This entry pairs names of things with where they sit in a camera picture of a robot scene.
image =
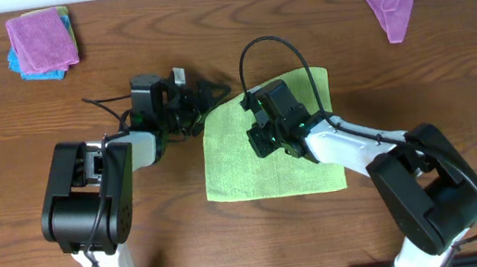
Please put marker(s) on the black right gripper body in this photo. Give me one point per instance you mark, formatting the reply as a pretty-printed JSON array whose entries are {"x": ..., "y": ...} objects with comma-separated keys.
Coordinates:
[{"x": 259, "y": 139}]

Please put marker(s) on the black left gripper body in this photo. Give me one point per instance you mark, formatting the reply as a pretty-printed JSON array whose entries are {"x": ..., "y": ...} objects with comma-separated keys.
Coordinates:
[{"x": 196, "y": 104}]

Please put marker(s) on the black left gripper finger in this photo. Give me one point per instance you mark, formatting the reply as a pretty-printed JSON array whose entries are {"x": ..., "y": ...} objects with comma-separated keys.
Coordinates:
[
  {"x": 212, "y": 93},
  {"x": 207, "y": 103}
]

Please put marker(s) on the light green microfiber cloth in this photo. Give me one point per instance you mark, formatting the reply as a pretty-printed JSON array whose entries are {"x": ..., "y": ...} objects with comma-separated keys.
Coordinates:
[{"x": 235, "y": 173}]

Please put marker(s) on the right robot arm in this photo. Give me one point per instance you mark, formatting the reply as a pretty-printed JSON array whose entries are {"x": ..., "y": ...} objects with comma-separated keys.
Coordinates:
[{"x": 429, "y": 189}]

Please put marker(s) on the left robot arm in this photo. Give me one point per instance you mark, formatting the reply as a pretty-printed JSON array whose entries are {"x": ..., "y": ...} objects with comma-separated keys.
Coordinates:
[{"x": 87, "y": 206}]

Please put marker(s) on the folded pink cloth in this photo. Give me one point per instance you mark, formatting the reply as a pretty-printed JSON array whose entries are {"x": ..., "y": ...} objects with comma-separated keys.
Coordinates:
[{"x": 42, "y": 41}]

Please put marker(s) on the folded green cloth in stack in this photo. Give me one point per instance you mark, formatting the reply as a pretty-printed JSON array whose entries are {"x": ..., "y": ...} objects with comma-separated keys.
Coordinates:
[{"x": 63, "y": 13}]

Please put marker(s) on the folded blue cloth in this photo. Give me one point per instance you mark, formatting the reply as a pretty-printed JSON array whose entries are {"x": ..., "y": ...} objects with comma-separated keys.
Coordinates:
[{"x": 43, "y": 75}]

